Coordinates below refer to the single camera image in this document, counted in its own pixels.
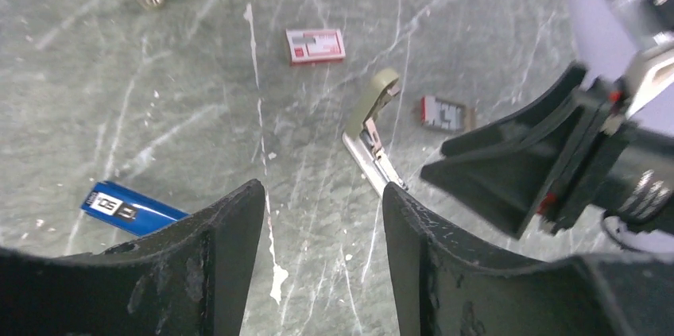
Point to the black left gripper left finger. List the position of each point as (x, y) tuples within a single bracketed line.
[(190, 278)]

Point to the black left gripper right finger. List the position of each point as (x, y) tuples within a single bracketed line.
[(446, 281)]

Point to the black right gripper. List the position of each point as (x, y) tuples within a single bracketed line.
[(499, 171)]

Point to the beige olive stapler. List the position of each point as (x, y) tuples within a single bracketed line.
[(361, 137)]

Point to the red staple box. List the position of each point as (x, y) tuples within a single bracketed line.
[(310, 46)]

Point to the blue black stapler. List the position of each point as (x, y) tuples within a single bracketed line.
[(129, 210)]

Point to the opened staple box tray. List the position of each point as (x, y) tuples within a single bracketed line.
[(447, 116)]

